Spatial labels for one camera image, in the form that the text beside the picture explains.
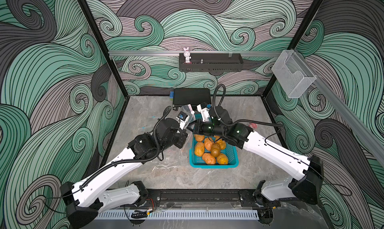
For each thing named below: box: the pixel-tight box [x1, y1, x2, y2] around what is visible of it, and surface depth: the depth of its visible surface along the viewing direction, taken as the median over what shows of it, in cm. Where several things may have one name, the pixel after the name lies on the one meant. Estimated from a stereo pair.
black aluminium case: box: [172, 88, 212, 110], surface depth 120 cm
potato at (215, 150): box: [210, 143, 221, 157], surface depth 83 cm
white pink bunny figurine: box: [183, 47, 192, 63], surface depth 92 cm
